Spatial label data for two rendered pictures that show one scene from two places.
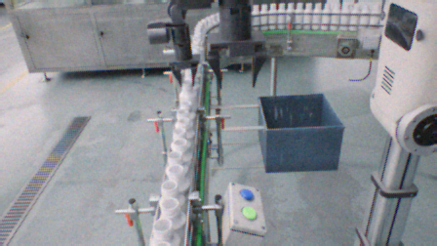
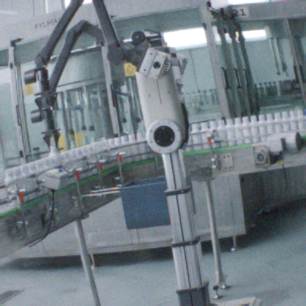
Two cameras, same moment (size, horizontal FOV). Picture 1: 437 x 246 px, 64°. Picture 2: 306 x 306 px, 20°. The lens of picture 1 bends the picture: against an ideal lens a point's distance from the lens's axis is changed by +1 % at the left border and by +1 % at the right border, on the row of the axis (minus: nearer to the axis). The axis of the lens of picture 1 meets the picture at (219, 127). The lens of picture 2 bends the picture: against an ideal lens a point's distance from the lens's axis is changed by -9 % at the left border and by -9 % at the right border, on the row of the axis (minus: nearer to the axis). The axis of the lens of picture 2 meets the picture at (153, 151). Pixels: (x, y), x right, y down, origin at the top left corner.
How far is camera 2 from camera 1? 368 cm
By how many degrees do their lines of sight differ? 30
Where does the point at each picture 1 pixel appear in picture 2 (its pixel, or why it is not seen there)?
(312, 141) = (158, 195)
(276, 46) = (203, 167)
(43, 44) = not seen: outside the picture
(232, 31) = (41, 88)
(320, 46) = (246, 161)
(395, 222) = (181, 217)
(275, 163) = (132, 219)
